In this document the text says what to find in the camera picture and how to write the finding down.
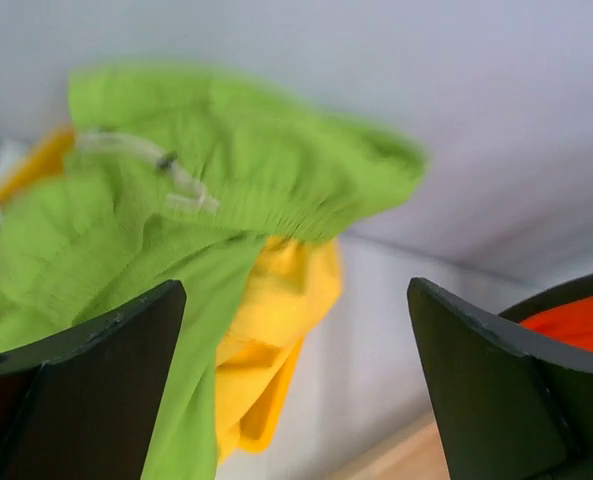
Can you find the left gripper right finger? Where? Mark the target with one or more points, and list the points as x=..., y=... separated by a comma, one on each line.
x=509, y=403

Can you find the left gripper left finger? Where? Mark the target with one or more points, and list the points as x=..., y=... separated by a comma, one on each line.
x=82, y=404

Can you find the lime green shorts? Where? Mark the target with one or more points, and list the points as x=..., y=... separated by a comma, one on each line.
x=237, y=192

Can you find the wooden clothes rack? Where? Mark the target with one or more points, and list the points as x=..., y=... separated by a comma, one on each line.
x=412, y=453

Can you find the yellow shorts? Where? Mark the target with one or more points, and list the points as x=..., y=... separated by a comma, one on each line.
x=83, y=232

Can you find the orange shorts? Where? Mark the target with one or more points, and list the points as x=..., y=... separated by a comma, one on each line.
x=571, y=323

